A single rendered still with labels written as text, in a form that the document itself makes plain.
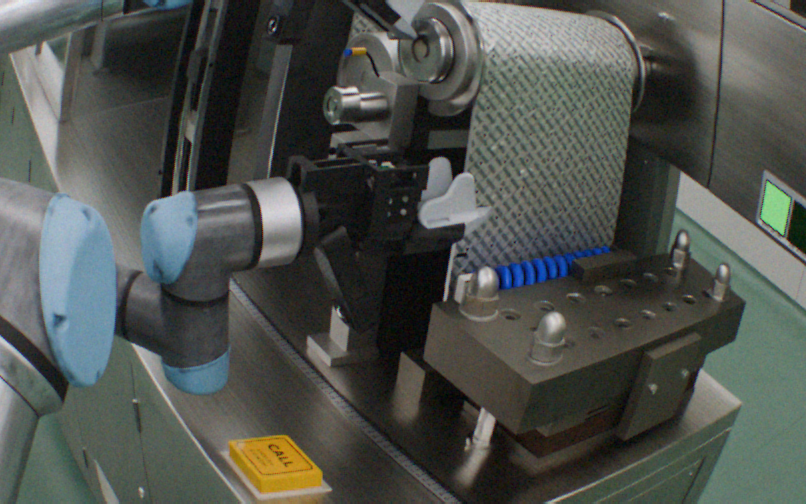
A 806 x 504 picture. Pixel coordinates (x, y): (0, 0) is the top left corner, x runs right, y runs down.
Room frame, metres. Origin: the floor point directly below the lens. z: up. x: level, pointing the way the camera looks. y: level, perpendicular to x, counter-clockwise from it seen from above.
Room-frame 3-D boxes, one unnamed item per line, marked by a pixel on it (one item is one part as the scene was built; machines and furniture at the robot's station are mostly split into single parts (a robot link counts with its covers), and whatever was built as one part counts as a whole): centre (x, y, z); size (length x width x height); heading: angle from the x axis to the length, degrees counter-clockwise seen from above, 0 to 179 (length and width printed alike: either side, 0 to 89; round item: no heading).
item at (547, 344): (0.87, -0.14, 1.05); 0.04 x 0.04 x 0.04
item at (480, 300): (0.94, -0.07, 1.05); 0.04 x 0.04 x 0.04
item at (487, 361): (1.00, -0.24, 1.00); 0.40 x 0.16 x 0.06; 126
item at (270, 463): (0.78, 0.09, 0.91); 0.07 x 0.07 x 0.02; 36
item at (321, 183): (0.93, 0.05, 1.12); 0.12 x 0.08 x 0.09; 126
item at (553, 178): (1.07, -0.14, 1.11); 0.23 x 0.01 x 0.18; 126
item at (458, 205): (0.98, -0.04, 1.11); 0.09 x 0.03 x 0.06; 125
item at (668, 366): (0.93, -0.31, 0.96); 0.10 x 0.03 x 0.11; 126
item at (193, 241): (0.84, 0.18, 1.11); 0.11 x 0.08 x 0.09; 126
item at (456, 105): (1.05, -0.01, 1.25); 0.15 x 0.01 x 0.15; 36
